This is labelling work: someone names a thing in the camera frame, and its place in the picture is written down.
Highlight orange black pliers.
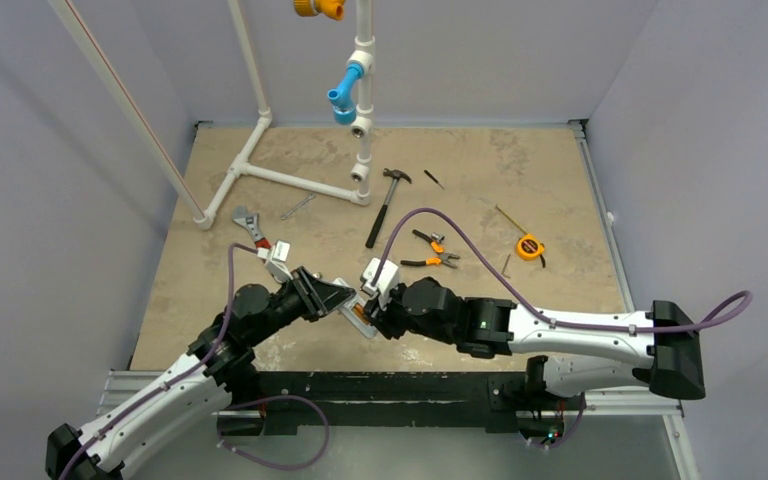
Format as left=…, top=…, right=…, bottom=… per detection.
left=399, top=229, right=460, bottom=269

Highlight white PVC pipe frame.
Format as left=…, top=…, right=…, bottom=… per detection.
left=49, top=1, right=377, bottom=230

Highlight red adjustable wrench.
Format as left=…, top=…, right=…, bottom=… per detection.
left=231, top=205, right=271, bottom=250

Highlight small black screwdriver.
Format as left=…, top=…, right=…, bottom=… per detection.
left=423, top=169, right=445, bottom=190

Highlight aluminium rail frame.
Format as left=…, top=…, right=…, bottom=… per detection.
left=95, top=367, right=700, bottom=480

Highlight yellow tape measure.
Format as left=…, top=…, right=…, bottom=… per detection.
left=515, top=234, right=547, bottom=268

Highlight silver flat wrench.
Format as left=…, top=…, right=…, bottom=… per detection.
left=280, top=193, right=316, bottom=221

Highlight black handled claw hammer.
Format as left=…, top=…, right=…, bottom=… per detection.
left=364, top=168, right=412, bottom=249

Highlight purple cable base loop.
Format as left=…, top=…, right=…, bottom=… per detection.
left=216, top=394, right=331, bottom=471

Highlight orange pipe fitting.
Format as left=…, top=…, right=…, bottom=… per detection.
left=293, top=0, right=346, bottom=21

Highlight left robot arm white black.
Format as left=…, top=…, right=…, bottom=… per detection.
left=45, top=267, right=357, bottom=479

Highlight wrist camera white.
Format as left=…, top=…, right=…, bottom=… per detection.
left=257, top=240, right=292, bottom=284
left=360, top=257, right=401, bottom=310

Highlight orange AA battery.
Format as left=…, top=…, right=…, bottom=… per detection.
left=352, top=303, right=365, bottom=319

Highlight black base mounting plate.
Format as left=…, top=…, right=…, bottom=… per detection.
left=214, top=370, right=587, bottom=439

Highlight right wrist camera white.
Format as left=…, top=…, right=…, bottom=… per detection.
left=360, top=257, right=401, bottom=310

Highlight blue pipe fitting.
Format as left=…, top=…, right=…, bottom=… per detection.
left=327, top=62, right=365, bottom=125

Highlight hex key near tape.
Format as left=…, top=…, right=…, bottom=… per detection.
left=501, top=254, right=511, bottom=278

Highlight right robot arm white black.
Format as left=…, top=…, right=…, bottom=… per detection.
left=364, top=277, right=706, bottom=407

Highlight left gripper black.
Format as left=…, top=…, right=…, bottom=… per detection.
left=248, top=266, right=354, bottom=346

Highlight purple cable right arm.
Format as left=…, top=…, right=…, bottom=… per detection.
left=365, top=207, right=755, bottom=334

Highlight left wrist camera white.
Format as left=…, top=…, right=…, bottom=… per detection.
left=257, top=240, right=292, bottom=284

